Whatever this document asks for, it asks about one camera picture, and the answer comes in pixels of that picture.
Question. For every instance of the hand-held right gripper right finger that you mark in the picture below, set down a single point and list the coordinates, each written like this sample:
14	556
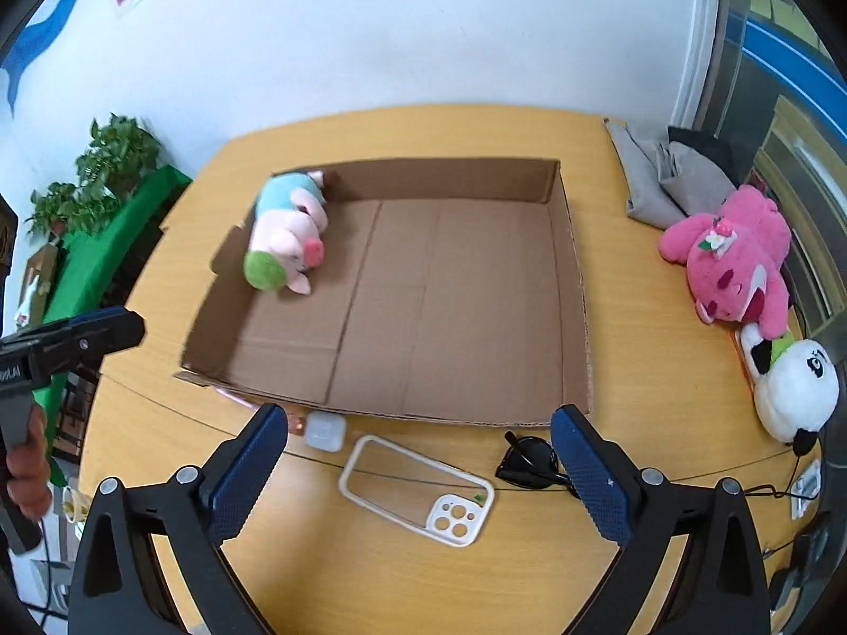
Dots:
595	476

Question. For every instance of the small white packet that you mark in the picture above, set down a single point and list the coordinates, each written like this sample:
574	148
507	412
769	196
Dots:
807	489

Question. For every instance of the black device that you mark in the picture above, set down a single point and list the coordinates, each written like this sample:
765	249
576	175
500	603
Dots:
800	562

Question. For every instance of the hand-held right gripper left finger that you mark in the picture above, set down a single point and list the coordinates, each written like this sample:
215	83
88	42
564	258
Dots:
245	476

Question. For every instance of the pink pig plush toy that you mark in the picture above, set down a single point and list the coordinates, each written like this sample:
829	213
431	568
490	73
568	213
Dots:
288	231

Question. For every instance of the person's left hand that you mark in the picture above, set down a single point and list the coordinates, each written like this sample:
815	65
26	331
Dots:
30	476

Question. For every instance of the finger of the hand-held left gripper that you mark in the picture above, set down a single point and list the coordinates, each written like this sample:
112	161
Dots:
99	334

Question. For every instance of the panda plush toy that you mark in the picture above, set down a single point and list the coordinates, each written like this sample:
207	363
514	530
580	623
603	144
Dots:
800	390

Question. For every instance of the cardboard box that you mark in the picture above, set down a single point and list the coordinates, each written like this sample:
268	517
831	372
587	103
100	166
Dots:
430	291

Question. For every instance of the pink bear plush toy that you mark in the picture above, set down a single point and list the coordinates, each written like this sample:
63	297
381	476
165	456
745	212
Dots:
728	258

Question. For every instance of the yellow sticky notes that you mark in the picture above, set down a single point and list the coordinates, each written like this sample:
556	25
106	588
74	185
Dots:
787	13

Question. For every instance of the small potted green plant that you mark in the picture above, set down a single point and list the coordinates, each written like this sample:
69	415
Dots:
56	208

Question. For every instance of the white earbuds case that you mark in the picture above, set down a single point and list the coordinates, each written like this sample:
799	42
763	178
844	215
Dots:
325	432

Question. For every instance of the green table cover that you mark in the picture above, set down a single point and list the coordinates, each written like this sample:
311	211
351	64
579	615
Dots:
86	251

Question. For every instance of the large potted green plant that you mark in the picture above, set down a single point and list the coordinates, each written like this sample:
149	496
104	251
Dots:
119	152

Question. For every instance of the black cloth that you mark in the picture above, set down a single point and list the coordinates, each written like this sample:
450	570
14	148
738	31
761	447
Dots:
708	149

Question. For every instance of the black sunglasses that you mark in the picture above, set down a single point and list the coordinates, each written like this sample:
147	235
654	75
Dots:
526	463

